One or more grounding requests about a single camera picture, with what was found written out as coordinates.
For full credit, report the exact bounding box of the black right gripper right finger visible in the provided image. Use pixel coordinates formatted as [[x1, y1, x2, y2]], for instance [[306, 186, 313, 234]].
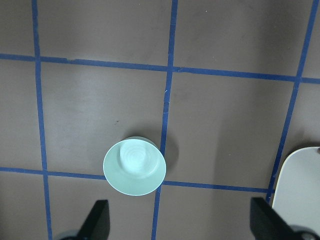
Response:
[[250, 197, 320, 240]]

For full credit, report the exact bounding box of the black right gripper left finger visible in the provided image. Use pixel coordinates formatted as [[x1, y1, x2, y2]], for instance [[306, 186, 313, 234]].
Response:
[[76, 200, 110, 240]]

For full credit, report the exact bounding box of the cream white toaster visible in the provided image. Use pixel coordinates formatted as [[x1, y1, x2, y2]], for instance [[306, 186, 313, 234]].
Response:
[[272, 146, 320, 235]]

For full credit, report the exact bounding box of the mint green bowl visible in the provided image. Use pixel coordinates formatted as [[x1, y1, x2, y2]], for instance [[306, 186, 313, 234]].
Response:
[[102, 136, 167, 196]]

